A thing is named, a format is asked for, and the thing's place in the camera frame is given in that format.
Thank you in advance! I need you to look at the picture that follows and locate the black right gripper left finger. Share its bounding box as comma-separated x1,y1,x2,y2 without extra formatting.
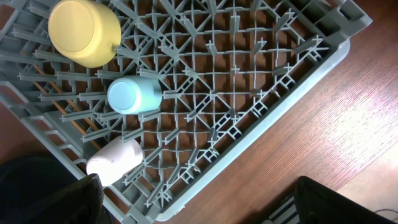
1,174,104,224

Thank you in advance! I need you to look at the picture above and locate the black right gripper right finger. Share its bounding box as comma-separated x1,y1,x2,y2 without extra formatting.
294,176,394,224

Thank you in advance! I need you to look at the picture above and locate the pink plastic cup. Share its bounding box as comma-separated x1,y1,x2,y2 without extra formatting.
86,136,143,187

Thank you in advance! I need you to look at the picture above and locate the wooden chopstick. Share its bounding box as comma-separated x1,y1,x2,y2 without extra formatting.
50,82,99,131
20,49,102,150

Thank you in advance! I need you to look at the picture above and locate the light blue plastic cup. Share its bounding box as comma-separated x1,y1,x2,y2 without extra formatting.
107,75,162,114

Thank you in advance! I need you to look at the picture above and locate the yellow plastic bowl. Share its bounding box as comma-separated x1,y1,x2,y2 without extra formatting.
48,0,121,68

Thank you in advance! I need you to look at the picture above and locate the round black tray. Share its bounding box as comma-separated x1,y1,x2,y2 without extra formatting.
1,155,77,223

